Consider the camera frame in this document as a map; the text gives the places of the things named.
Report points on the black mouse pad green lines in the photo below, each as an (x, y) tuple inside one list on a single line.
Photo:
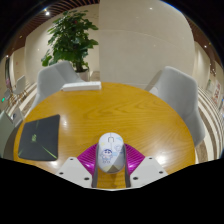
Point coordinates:
[(40, 138)]

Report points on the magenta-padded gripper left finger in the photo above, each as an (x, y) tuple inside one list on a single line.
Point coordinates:
[(75, 168)]

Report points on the light grey shell chair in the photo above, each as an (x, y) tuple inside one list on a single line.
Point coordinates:
[(180, 96), (50, 81)]

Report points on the white power strip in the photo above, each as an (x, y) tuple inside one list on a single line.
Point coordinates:
[(81, 86)]

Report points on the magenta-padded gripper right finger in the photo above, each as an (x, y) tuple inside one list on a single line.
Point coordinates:
[(146, 168)]

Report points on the white printed computer mouse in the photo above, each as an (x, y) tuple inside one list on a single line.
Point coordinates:
[(111, 153)]

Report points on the white chair wooden legs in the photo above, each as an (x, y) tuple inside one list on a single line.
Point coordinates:
[(20, 86)]

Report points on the large green potted plant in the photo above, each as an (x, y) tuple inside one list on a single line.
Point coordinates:
[(71, 38)]

